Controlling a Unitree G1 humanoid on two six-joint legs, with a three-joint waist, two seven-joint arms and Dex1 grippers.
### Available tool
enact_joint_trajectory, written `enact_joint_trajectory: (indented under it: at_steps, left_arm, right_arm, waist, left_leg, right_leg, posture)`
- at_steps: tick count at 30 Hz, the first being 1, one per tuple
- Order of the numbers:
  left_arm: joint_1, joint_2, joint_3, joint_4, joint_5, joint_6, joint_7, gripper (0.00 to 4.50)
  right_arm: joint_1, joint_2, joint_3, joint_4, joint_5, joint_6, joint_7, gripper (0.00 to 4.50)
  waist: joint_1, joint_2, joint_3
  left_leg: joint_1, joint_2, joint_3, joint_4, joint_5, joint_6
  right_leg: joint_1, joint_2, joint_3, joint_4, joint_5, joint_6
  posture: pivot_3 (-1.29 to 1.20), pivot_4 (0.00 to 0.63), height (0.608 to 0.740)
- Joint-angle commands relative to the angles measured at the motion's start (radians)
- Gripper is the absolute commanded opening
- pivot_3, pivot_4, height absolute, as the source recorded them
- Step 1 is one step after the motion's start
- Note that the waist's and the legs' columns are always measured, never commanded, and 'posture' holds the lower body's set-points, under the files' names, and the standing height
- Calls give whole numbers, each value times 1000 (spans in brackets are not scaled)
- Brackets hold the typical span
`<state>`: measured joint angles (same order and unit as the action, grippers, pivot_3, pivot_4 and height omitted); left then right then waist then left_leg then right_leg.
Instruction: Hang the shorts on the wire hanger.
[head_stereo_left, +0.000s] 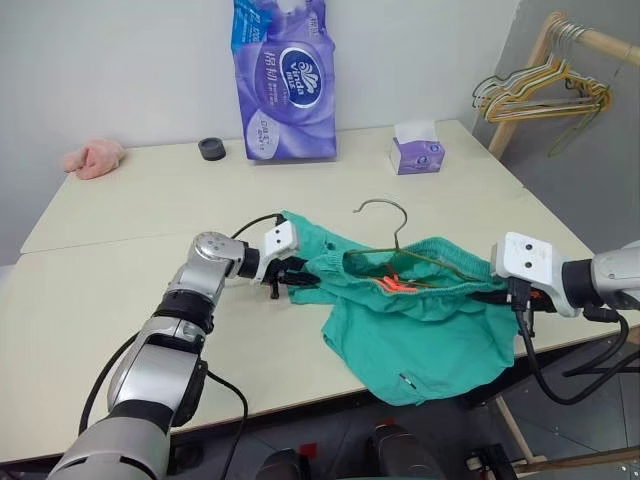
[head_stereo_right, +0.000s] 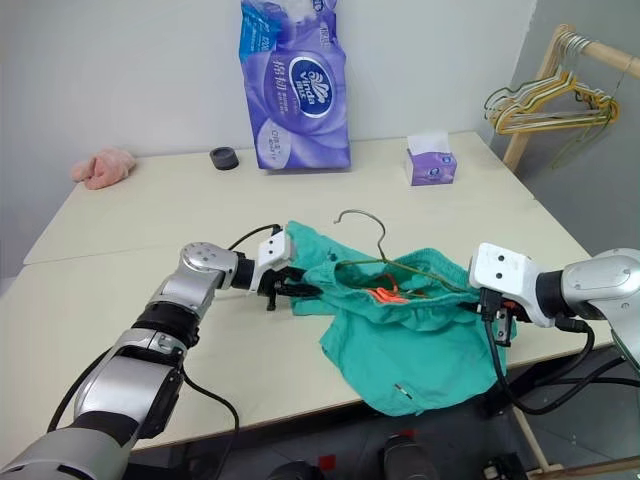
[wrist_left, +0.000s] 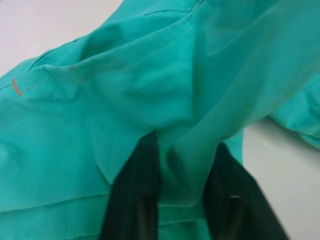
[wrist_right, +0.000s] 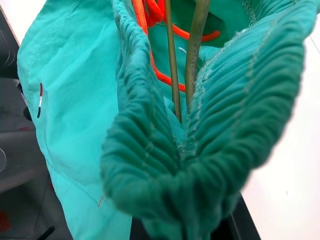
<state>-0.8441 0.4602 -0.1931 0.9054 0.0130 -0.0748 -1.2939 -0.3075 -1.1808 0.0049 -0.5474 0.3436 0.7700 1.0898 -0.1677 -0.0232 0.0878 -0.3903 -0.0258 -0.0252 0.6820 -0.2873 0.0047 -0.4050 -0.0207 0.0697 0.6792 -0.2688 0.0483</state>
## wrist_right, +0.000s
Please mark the teal elastic-waist shorts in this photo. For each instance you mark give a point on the teal elastic-waist shorts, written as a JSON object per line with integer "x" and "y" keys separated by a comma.
{"x": 75, "y": 100}

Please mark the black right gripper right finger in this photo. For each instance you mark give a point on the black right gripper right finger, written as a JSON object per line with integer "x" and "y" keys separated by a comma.
{"x": 240, "y": 225}

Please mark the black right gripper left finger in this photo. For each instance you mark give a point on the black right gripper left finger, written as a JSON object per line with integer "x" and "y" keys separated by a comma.
{"x": 138, "y": 231}

